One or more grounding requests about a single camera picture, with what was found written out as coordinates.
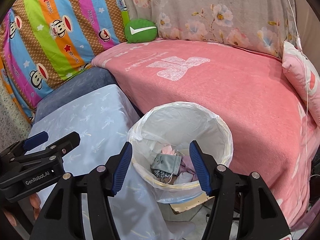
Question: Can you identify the purple cloth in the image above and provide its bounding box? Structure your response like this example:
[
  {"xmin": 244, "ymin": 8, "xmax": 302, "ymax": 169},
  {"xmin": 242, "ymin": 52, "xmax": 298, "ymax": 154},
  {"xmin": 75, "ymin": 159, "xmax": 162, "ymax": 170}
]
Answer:
[{"xmin": 179, "ymin": 155, "xmax": 196, "ymax": 177}]

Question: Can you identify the grey drawstring pouch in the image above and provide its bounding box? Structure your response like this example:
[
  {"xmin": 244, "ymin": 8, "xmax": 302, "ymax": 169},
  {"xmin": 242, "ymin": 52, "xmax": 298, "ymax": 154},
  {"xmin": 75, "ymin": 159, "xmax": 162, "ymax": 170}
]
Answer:
[{"xmin": 150, "ymin": 153, "xmax": 182, "ymax": 175}]

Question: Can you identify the leopard print hair tie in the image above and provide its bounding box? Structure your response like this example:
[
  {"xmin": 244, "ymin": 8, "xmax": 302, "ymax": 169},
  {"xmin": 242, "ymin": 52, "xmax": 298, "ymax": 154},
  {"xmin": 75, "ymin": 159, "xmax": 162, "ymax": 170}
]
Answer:
[{"xmin": 152, "ymin": 169, "xmax": 173, "ymax": 184}]

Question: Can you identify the white sock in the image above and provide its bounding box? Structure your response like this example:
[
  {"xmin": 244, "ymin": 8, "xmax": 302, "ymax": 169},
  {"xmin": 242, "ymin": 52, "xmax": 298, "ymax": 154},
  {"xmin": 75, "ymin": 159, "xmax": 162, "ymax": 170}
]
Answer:
[{"xmin": 174, "ymin": 172, "xmax": 198, "ymax": 185}]

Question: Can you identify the pink plastic wrapper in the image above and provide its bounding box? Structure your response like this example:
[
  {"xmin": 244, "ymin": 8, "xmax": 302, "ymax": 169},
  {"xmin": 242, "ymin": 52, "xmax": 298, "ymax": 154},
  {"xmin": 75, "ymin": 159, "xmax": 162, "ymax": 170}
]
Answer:
[{"xmin": 161, "ymin": 145, "xmax": 175, "ymax": 155}]

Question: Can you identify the white lined trash bin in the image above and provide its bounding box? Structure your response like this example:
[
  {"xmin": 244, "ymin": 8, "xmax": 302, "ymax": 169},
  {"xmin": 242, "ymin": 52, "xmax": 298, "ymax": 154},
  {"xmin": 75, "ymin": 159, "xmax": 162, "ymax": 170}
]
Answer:
[{"xmin": 127, "ymin": 102, "xmax": 233, "ymax": 204}]

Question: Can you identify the left hand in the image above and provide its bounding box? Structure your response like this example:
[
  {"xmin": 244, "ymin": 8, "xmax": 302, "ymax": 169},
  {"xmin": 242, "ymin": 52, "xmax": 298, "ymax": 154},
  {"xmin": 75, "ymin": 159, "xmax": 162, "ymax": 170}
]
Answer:
[{"xmin": 2, "ymin": 193, "xmax": 41, "ymax": 227}]

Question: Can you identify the pink bed blanket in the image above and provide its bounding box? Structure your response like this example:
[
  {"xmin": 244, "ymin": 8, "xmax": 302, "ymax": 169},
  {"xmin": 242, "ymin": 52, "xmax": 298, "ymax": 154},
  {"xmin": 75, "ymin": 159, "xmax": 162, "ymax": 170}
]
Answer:
[{"xmin": 92, "ymin": 40, "xmax": 319, "ymax": 226}]

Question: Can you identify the light blue table cloth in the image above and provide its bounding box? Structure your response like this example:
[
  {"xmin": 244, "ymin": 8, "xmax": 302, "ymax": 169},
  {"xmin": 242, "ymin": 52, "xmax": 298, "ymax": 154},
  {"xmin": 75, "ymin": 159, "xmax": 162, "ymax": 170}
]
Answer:
[{"xmin": 29, "ymin": 85, "xmax": 195, "ymax": 239}]

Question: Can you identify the blue grey cushion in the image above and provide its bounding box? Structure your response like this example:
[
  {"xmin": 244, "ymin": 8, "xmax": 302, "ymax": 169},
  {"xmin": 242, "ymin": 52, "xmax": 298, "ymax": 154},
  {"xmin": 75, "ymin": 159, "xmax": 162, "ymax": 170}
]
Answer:
[{"xmin": 33, "ymin": 67, "xmax": 117, "ymax": 124}]

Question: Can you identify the colourful monkey print quilt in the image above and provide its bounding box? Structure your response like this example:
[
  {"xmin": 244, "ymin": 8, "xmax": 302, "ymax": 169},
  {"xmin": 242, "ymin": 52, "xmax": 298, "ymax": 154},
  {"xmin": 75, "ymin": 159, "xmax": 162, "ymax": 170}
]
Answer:
[{"xmin": 1, "ymin": 0, "xmax": 129, "ymax": 122}]

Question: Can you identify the pink white pillow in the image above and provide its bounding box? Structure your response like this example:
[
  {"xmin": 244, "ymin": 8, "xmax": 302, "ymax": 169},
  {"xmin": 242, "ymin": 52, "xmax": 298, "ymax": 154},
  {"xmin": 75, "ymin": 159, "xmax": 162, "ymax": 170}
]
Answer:
[{"xmin": 282, "ymin": 41, "xmax": 319, "ymax": 125}]

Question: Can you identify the green check mark cushion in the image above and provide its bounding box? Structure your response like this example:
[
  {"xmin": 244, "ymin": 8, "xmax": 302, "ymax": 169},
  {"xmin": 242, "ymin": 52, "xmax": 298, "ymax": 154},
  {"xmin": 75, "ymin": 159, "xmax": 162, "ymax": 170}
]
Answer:
[{"xmin": 124, "ymin": 18, "xmax": 158, "ymax": 43}]

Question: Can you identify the floral grey curtain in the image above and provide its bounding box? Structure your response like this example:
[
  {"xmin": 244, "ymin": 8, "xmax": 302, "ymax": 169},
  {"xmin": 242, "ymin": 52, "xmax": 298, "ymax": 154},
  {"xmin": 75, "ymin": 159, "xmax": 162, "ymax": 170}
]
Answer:
[{"xmin": 125, "ymin": 0, "xmax": 297, "ymax": 58}]

